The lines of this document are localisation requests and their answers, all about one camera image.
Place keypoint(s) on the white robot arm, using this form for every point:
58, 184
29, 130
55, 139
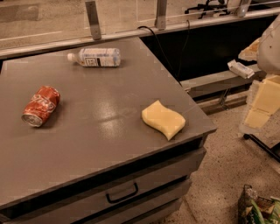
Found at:
268, 54

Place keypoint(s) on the red coke can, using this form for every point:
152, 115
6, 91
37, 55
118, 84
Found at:
41, 106

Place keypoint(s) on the small white packet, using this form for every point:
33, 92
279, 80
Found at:
239, 69

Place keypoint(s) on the grey low ledge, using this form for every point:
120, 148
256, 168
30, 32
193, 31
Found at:
220, 91

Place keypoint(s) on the black stand leg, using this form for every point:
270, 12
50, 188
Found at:
272, 151

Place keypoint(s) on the yellow sponge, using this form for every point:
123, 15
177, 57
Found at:
163, 119

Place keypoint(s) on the snack bags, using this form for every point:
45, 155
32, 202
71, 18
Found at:
254, 209

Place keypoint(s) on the clear plastic water bottle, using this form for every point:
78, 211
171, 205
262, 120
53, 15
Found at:
96, 57

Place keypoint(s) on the grey drawer cabinet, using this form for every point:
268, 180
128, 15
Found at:
95, 139

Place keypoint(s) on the black drawer handle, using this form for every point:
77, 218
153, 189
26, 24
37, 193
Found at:
121, 192

